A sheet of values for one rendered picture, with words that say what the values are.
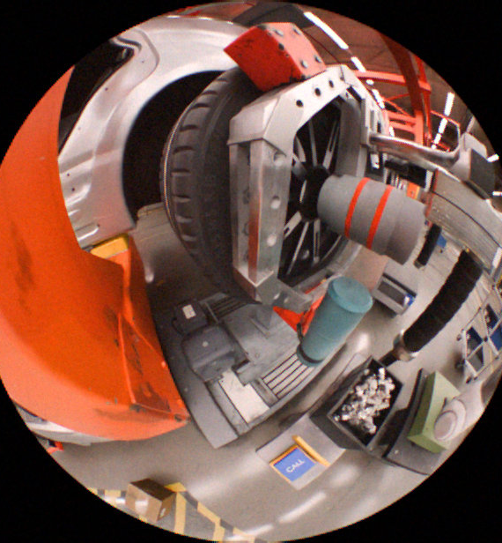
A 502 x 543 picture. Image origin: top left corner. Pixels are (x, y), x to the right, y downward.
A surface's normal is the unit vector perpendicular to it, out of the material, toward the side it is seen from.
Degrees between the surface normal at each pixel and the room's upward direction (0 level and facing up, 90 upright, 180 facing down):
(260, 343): 0
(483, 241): 90
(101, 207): 90
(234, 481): 0
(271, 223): 90
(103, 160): 90
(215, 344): 0
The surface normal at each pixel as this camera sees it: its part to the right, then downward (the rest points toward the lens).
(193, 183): 0.55, 0.52
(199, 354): 0.03, -0.79
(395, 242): -0.78, 0.58
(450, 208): -0.81, 0.34
